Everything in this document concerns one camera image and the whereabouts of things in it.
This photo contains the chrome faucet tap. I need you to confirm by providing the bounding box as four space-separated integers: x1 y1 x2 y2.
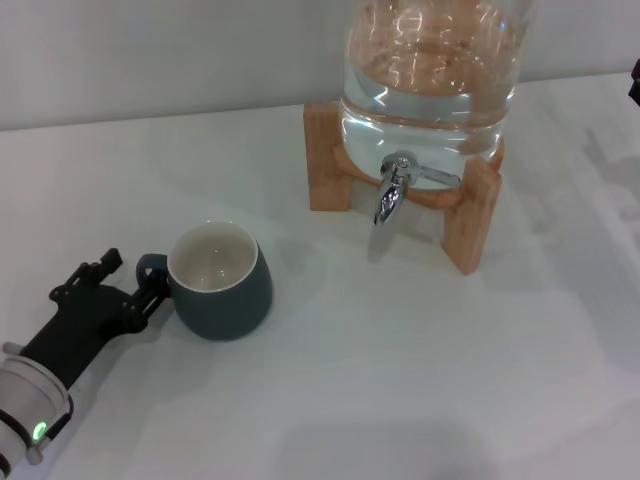
372 150 462 227

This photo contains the glass water dispenser jar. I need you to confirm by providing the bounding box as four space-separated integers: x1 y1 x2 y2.
337 0 536 194

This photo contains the wooden dispenser stand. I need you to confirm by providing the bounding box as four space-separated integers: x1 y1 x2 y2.
303 101 506 277

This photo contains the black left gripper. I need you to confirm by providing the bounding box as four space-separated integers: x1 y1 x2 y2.
22 246 171 392

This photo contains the dark grey cup white inside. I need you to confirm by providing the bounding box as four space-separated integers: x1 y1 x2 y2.
135 221 275 343

